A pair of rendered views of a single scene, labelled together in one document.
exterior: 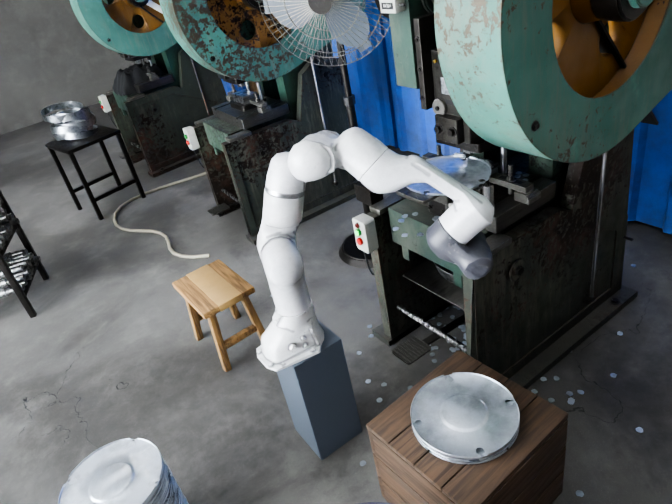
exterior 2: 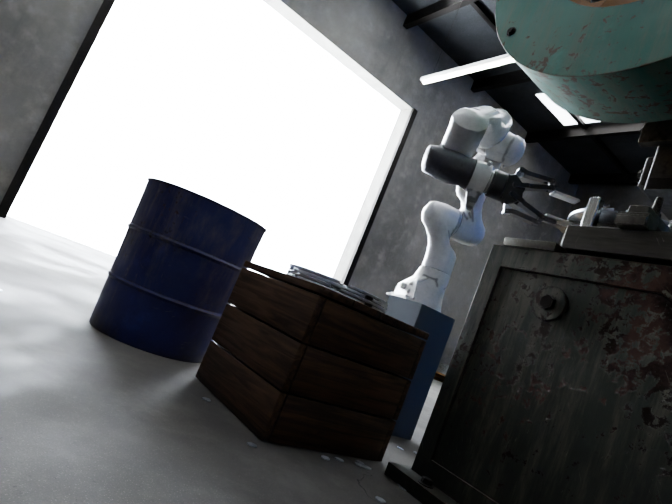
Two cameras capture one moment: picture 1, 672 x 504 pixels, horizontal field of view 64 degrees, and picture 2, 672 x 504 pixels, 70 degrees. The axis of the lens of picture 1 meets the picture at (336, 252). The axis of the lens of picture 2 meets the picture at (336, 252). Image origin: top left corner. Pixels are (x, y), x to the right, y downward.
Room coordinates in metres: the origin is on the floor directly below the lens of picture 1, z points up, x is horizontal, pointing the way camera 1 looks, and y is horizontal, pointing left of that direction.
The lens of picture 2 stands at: (0.86, -1.57, 0.30)
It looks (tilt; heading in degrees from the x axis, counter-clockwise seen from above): 7 degrees up; 86
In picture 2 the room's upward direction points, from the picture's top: 22 degrees clockwise
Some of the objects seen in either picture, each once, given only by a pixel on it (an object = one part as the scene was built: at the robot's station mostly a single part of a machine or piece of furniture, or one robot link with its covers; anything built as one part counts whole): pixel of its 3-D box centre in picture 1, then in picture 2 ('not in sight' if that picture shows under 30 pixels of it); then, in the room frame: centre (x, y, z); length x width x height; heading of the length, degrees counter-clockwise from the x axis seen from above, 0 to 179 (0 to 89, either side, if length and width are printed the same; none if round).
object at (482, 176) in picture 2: not in sight; (475, 186); (1.22, -0.34, 0.76); 0.13 x 0.05 x 0.12; 82
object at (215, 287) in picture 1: (222, 314); not in sight; (1.96, 0.56, 0.16); 0.34 x 0.24 x 0.34; 31
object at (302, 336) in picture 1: (287, 328); (420, 287); (1.32, 0.20, 0.52); 0.22 x 0.19 x 0.14; 119
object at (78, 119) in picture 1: (89, 155); not in sight; (3.94, 1.63, 0.40); 0.45 x 0.40 x 0.79; 42
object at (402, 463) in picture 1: (467, 458); (309, 355); (0.99, -0.25, 0.18); 0.40 x 0.38 x 0.35; 122
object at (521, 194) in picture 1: (512, 180); (651, 217); (1.54, -0.61, 0.76); 0.17 x 0.06 x 0.10; 30
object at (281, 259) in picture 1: (287, 278); (438, 236); (1.31, 0.16, 0.71); 0.18 x 0.11 x 0.25; 10
